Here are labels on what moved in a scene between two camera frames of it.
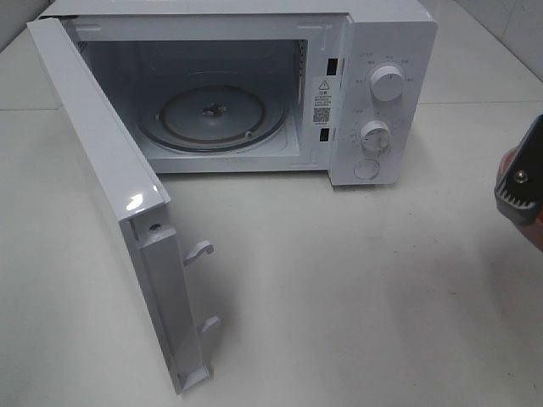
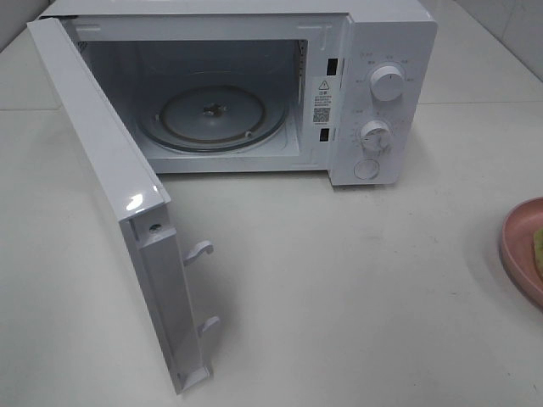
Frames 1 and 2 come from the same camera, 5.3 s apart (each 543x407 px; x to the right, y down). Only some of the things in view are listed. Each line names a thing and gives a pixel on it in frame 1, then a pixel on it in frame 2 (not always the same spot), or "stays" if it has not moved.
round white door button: (366, 169) stays
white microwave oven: (139, 201) stays
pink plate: (534, 229) → (517, 244)
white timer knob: (375, 136) stays
